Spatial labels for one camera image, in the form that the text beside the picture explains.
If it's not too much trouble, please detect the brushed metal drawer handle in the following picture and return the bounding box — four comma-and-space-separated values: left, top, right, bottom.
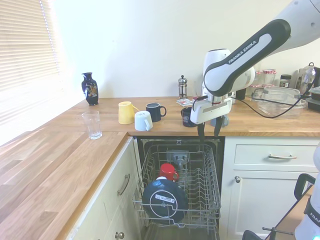
268, 153, 298, 160
117, 173, 131, 197

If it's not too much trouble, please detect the black printed mug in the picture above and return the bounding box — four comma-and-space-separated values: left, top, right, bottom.
181, 107, 199, 128

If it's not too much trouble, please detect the black clamp stand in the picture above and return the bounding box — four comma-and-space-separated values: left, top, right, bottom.
242, 225, 295, 240

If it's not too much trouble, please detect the grey wire mug rack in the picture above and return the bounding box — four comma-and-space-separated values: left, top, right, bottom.
131, 142, 222, 230

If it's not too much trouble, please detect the clear drinking glass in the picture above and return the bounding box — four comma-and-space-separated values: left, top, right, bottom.
81, 110, 103, 141

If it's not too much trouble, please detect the cream window blind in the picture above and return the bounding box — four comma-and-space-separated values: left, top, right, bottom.
0, 0, 63, 94

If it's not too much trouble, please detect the built-in dishwasher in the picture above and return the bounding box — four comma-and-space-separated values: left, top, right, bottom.
133, 136, 226, 240

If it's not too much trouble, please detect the navy mug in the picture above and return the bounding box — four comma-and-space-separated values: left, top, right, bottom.
145, 102, 167, 123

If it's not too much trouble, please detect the thin black cable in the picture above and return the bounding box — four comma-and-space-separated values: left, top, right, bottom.
192, 83, 313, 119

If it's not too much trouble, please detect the dark blue floral vase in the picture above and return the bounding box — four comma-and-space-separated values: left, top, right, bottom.
81, 72, 99, 107

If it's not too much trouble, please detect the black protein powder tub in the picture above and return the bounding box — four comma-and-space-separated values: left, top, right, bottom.
235, 88, 247, 101

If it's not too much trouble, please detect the white kitchen cabinet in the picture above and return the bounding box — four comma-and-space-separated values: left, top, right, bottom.
221, 136, 320, 240
66, 136, 145, 240

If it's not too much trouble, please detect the silver coffee maker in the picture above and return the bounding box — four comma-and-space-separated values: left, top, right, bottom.
298, 62, 320, 96

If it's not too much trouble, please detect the red speckled mug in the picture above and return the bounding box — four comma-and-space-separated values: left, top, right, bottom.
159, 163, 180, 182

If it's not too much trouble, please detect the clear lid with black clips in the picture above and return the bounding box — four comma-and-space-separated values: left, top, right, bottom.
251, 86, 301, 102

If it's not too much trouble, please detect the yellow mug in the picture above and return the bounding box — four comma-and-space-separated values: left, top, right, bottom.
118, 101, 140, 125

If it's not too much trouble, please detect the thick black base cable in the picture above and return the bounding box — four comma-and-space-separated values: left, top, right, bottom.
293, 172, 317, 201

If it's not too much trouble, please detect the black food container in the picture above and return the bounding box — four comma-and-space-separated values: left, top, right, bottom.
306, 97, 320, 111
308, 85, 320, 100

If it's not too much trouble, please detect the glass French press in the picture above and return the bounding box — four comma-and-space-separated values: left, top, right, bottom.
177, 74, 189, 100

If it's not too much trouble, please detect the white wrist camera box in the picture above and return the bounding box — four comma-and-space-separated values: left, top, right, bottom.
226, 91, 237, 105

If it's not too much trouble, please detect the clear plastic storage container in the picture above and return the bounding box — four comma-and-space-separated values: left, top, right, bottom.
251, 86, 308, 120

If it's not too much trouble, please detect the grey mug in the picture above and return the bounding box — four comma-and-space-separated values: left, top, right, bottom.
209, 115, 230, 128

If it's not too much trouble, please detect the glass jar red checked lid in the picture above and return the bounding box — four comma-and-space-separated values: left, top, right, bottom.
254, 71, 265, 87
249, 84, 263, 97
262, 69, 278, 87

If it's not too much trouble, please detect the dark blue labelled plate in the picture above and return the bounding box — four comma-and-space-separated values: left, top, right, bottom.
141, 178, 189, 225

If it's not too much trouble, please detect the white mug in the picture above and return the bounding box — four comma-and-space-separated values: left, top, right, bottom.
134, 110, 154, 132

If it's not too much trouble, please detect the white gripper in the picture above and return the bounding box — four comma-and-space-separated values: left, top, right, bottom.
190, 97, 234, 142

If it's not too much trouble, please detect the jar with black lid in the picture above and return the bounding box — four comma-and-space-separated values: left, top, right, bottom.
279, 74, 293, 89

